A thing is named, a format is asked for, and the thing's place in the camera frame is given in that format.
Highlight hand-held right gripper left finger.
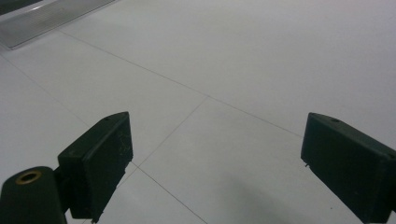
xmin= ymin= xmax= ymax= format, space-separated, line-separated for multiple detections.
xmin=57 ymin=111 xmax=134 ymax=224

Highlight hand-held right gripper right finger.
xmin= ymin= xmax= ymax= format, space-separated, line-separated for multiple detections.
xmin=300 ymin=112 xmax=396 ymax=224

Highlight aluminium rail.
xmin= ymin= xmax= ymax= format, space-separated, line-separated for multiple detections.
xmin=0 ymin=0 xmax=117 ymax=50

